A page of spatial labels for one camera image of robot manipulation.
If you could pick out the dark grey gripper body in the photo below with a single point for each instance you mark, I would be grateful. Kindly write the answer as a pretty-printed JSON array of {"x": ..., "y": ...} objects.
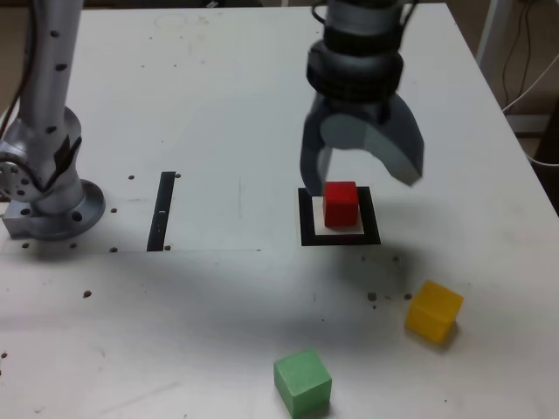
[{"x": 354, "y": 108}]

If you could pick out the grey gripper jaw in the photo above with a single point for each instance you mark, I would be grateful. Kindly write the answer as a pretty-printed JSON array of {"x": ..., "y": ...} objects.
[
  {"x": 402, "y": 148},
  {"x": 312, "y": 161}
]

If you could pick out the red cube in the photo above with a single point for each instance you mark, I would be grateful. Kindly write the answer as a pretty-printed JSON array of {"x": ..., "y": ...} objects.
[{"x": 340, "y": 205}]

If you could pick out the yellow cube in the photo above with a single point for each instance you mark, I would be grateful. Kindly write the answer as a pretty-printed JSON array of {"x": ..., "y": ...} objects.
[{"x": 432, "y": 310}]

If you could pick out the green cube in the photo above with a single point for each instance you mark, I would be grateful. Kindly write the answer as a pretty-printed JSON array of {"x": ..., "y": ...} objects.
[{"x": 301, "y": 379}]

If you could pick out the black tape square outline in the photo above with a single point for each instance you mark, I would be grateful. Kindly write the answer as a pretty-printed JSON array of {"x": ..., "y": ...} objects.
[{"x": 375, "y": 218}]

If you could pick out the black tape strip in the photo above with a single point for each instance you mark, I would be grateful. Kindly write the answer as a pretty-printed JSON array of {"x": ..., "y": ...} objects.
[{"x": 159, "y": 196}]

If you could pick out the white frame leg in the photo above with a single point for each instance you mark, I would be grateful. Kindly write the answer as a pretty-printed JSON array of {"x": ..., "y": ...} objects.
[{"x": 487, "y": 35}]

